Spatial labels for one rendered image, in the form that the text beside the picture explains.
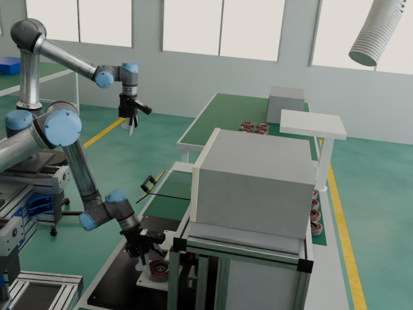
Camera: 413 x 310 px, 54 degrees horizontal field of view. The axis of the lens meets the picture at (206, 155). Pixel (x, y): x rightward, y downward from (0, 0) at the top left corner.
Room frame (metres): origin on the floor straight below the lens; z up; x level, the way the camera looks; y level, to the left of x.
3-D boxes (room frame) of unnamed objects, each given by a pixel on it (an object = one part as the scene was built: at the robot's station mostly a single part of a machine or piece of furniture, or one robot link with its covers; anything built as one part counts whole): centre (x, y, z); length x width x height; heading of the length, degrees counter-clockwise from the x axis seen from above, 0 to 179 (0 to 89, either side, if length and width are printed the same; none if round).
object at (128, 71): (1.96, 0.41, 1.45); 0.09 x 0.08 x 0.11; 97
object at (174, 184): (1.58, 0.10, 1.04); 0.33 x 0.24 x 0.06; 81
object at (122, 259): (1.44, 0.11, 0.76); 0.64 x 0.47 x 0.02; 171
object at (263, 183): (1.38, -0.19, 1.22); 0.44 x 0.39 x 0.20; 171
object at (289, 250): (1.39, -0.19, 1.09); 0.68 x 0.44 x 0.05; 171
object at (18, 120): (1.78, 0.88, 1.20); 0.13 x 0.12 x 0.14; 7
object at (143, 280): (1.32, 0.15, 0.78); 0.15 x 0.15 x 0.01; 81
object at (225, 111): (3.75, -0.45, 0.37); 1.85 x 1.10 x 0.75; 171
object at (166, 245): (1.56, 0.11, 0.78); 0.15 x 0.15 x 0.01; 81
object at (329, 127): (2.24, -0.59, 0.98); 0.37 x 0.35 x 0.46; 171
